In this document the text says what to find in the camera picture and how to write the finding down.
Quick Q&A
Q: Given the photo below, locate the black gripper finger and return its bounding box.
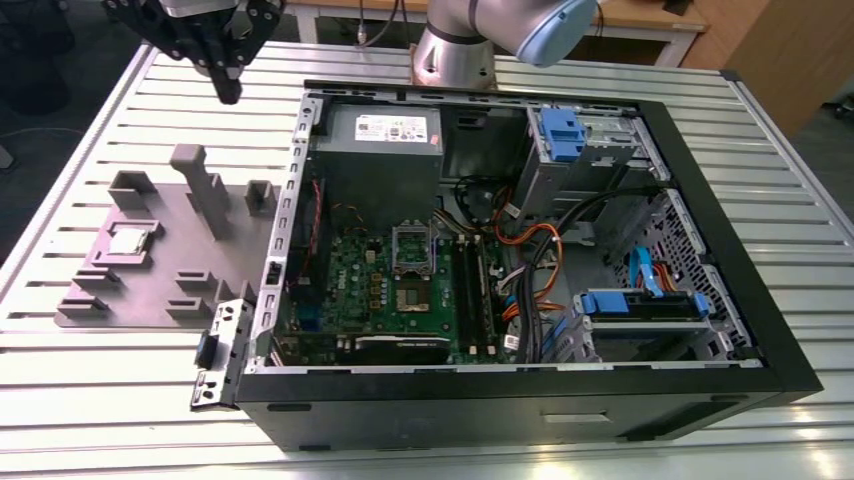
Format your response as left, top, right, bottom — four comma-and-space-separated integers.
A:
101, 0, 229, 105
223, 0, 282, 105

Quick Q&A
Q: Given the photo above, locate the silver square CPU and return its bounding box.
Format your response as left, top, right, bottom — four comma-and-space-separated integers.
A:
110, 227, 154, 256

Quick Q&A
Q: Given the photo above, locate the grey power supply unit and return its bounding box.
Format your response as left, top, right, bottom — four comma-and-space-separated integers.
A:
312, 103, 448, 236

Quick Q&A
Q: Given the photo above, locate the grey plastic parts rack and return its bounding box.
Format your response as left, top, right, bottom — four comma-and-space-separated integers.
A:
53, 143, 282, 331

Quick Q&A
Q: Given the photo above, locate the green motherboard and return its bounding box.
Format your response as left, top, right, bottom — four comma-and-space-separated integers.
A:
274, 219, 521, 367

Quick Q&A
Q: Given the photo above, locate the blue plastic drive latch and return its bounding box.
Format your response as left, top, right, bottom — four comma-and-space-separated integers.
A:
541, 107, 590, 163

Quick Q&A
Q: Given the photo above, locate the wooden desk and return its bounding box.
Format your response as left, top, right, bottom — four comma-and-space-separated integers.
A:
580, 0, 709, 69

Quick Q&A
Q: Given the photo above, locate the black RAM slot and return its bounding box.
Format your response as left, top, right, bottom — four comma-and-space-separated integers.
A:
452, 235, 477, 352
470, 233, 502, 352

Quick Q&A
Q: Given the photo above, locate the blue video port connector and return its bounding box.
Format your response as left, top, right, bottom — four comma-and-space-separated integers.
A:
194, 331, 222, 372

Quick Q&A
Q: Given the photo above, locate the black graphics card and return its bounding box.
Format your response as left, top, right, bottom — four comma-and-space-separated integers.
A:
332, 332, 456, 367

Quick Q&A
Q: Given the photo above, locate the hard disk in blue carrier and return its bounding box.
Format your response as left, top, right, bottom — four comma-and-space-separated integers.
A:
573, 288, 713, 326

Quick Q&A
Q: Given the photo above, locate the wooden cabinet panel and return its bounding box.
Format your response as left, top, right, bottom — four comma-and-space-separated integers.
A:
680, 0, 854, 137

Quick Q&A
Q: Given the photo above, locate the black open PC case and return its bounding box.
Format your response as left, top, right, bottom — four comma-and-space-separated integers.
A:
234, 78, 824, 454

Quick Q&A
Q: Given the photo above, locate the grey metal disk bay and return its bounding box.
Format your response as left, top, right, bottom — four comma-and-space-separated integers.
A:
568, 288, 764, 365

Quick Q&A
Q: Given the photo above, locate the white desk frame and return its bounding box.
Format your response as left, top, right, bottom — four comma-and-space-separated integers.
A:
286, 0, 430, 45

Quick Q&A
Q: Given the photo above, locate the thin red wire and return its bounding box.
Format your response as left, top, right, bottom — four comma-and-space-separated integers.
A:
285, 178, 328, 291

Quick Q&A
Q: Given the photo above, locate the yellow black wire bundle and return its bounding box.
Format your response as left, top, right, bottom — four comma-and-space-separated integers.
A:
430, 208, 484, 237

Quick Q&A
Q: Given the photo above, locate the metal socket cover frame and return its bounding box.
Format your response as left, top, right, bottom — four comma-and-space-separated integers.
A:
389, 221, 441, 278

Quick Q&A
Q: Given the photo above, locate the grey metal card bracket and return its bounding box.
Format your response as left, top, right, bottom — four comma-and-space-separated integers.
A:
190, 297, 261, 412

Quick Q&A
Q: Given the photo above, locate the orange wire bundle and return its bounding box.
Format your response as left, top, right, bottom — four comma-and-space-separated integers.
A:
494, 222, 568, 324

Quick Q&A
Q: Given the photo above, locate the thick black cable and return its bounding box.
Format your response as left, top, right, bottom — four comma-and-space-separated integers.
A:
514, 183, 664, 365

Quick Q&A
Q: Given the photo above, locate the blue flat wire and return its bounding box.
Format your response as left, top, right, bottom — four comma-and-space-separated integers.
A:
629, 246, 668, 300

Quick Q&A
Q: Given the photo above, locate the orange flat wire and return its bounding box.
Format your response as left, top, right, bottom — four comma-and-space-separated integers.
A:
653, 259, 677, 297

